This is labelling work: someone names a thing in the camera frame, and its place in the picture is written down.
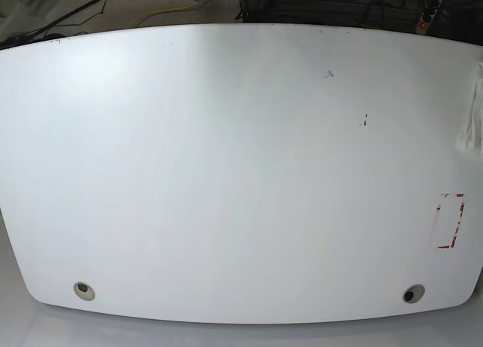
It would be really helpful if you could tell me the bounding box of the yellow floor cable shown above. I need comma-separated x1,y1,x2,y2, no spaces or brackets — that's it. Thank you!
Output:
130,0,201,29

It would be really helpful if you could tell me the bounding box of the white printed T-shirt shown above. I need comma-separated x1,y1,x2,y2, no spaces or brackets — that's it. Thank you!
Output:
455,62,482,158

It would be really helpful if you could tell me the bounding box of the right table cable grommet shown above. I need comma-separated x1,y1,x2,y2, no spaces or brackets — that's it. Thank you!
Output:
402,284,426,304

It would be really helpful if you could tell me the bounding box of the left table cable grommet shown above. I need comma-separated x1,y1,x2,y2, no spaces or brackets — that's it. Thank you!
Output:
73,282,95,301

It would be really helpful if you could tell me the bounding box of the red tape rectangle marker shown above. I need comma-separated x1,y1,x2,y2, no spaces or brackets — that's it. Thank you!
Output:
432,193,466,250

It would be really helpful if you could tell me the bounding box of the table cable grommet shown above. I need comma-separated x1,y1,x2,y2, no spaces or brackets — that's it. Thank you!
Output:
73,282,95,301
402,284,426,304

